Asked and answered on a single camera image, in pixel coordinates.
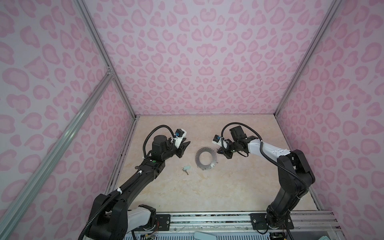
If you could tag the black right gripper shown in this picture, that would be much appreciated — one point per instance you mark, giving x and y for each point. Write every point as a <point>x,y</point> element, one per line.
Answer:
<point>224,150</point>

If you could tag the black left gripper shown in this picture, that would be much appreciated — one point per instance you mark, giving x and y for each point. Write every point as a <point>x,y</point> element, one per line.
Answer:
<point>181,149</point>

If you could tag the silver perforated metal ring disc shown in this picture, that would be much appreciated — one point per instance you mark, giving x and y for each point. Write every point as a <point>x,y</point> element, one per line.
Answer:
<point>206,158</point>

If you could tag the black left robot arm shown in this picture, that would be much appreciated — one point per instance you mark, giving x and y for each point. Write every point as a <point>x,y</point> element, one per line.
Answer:
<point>135,186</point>

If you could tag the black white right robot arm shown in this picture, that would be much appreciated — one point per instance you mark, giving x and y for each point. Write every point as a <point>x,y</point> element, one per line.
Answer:
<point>294,172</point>

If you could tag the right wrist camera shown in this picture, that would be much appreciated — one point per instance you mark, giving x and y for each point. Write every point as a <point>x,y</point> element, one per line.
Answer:
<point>220,141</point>

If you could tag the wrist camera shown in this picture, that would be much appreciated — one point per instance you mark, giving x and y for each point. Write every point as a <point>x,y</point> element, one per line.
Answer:
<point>220,141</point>
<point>180,135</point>

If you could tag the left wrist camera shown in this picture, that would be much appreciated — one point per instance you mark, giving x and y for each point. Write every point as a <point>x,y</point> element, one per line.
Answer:
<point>180,135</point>

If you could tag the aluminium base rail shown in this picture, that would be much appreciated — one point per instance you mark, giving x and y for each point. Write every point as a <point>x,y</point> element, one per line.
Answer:
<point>301,225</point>

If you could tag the diagonal aluminium frame bar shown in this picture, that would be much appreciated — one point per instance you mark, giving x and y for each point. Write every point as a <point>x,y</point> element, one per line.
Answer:
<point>20,205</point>

